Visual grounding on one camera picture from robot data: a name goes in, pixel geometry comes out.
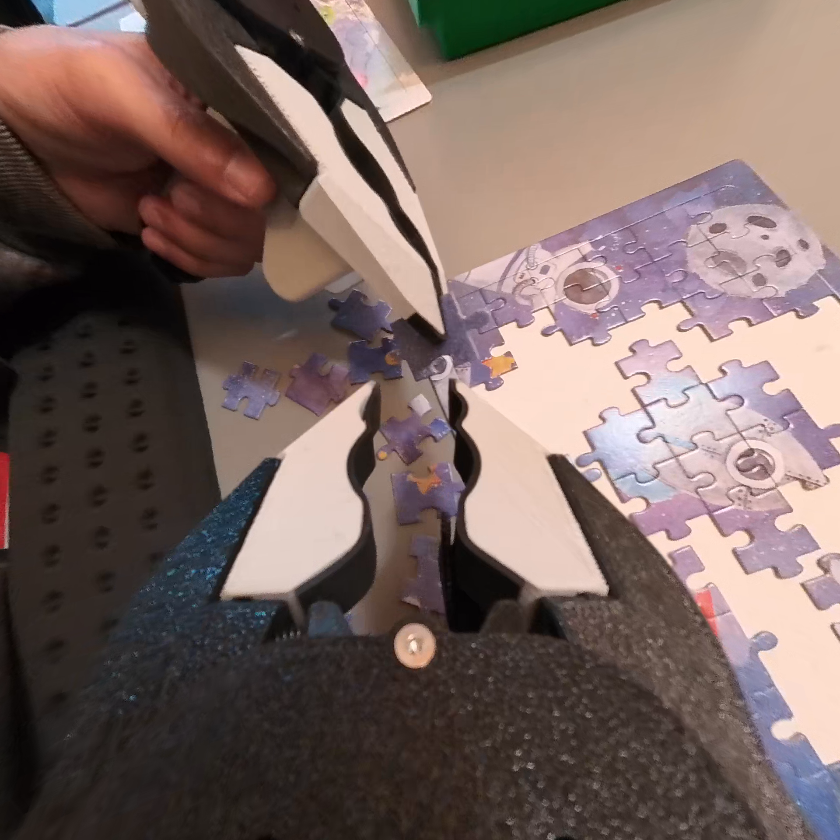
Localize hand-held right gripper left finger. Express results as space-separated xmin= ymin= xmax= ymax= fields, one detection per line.
xmin=220 ymin=382 xmax=383 ymax=634

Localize puzzle pieces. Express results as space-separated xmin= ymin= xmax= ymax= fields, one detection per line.
xmin=222 ymin=289 xmax=468 ymax=616

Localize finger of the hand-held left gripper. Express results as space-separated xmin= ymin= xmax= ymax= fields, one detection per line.
xmin=287 ymin=25 xmax=450 ymax=311
xmin=234 ymin=46 xmax=447 ymax=342

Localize person's left hand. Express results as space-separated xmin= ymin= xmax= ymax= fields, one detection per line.
xmin=0 ymin=25 xmax=277 ymax=281

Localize space puzzle board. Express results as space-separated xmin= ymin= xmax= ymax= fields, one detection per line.
xmin=394 ymin=159 xmax=840 ymax=788

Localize grey desk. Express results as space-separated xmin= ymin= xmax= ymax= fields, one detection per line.
xmin=177 ymin=0 xmax=840 ymax=631

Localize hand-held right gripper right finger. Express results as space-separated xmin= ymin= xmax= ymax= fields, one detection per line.
xmin=448 ymin=381 xmax=609 ymax=634

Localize person's left forearm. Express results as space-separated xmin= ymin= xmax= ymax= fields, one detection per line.
xmin=0 ymin=118 xmax=191 ymax=355

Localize dark blue jigsaw puzzle piece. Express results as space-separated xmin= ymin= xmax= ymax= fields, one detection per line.
xmin=392 ymin=315 xmax=460 ymax=383

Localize green plastic bin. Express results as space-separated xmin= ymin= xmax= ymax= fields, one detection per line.
xmin=413 ymin=0 xmax=624 ymax=61

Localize colourful cartoon puzzle board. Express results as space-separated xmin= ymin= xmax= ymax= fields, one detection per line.
xmin=308 ymin=0 xmax=433 ymax=123

